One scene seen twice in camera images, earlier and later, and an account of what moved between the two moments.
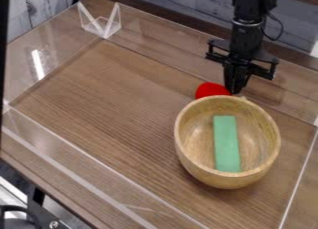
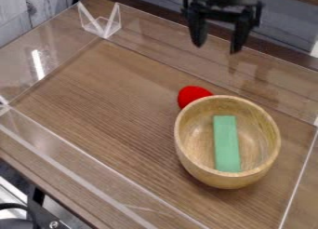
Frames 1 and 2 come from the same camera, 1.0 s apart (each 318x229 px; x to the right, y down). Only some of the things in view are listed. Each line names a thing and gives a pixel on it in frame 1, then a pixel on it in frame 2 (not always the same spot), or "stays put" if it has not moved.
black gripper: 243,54 to 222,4
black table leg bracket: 43,217 stays put
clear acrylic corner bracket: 101,26 stays put
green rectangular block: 226,148 stays put
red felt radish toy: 210,88 to 190,93
